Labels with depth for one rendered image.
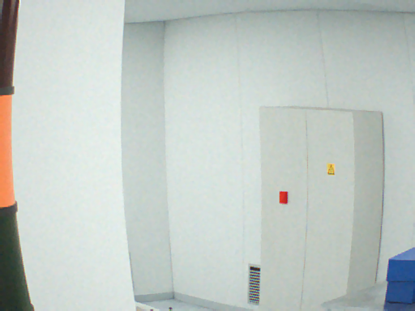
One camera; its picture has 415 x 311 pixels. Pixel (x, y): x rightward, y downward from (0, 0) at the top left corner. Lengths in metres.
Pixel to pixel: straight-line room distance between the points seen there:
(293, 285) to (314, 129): 1.32
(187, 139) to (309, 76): 1.92
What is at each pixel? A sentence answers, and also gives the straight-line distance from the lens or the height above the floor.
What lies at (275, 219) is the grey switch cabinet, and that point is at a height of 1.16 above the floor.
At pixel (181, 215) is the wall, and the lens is 9.80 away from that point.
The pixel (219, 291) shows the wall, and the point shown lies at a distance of 9.45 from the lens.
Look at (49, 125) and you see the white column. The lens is 1.96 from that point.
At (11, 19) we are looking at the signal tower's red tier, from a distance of 0.36.
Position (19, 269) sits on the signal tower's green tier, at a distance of 0.37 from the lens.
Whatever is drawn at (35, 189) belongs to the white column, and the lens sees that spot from 1.95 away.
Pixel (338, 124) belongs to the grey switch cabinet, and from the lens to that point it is 7.28.
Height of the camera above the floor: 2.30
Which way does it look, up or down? 4 degrees down
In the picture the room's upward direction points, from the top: 2 degrees counter-clockwise
